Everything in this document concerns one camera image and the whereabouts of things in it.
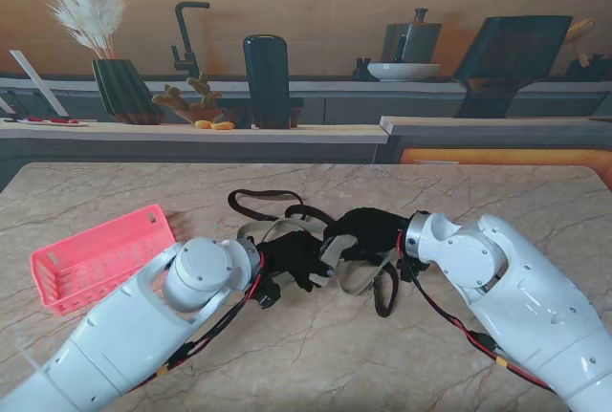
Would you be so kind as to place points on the white leaning board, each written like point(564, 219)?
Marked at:
point(38, 82)

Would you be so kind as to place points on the beige woven belt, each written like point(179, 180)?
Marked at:
point(356, 283)

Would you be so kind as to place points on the tall black cylinder container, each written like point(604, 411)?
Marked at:
point(267, 82)

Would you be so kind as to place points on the yellow wooden spatula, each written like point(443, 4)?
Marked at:
point(578, 29)

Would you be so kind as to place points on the white ceramic bowl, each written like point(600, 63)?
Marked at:
point(404, 71)

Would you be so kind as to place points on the small black cup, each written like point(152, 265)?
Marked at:
point(362, 70)

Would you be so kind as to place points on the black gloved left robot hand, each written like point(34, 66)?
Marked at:
point(296, 254)

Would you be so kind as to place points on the black kitchen faucet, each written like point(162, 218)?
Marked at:
point(184, 34)

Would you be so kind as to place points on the plate with red food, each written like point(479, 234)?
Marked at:
point(52, 121)

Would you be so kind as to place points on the dark ribbed vase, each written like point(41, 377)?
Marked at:
point(122, 92)

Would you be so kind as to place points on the dark brown woven belt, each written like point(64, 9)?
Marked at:
point(385, 297)

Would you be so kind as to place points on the dark low tray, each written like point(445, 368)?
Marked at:
point(296, 103)

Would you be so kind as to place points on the orange citrus fruit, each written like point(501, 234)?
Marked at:
point(203, 123)
point(223, 125)

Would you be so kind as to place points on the pink plastic storage basket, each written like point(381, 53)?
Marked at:
point(95, 259)

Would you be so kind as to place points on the cactus plant in bowl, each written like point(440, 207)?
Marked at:
point(205, 94)

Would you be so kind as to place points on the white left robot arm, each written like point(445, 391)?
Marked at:
point(119, 335)

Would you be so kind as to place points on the grey kitchen counter wood top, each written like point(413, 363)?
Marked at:
point(287, 144)

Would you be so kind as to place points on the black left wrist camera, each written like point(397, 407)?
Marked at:
point(268, 297)

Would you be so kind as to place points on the white pampas grass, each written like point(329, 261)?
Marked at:
point(91, 6)

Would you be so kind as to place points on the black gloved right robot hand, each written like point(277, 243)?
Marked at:
point(373, 232)

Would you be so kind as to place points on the dark tilted panel stand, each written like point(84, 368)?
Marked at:
point(507, 63)

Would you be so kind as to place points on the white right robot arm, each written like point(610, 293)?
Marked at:
point(516, 288)

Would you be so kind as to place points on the grey ceramic jug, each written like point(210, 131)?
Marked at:
point(421, 41)

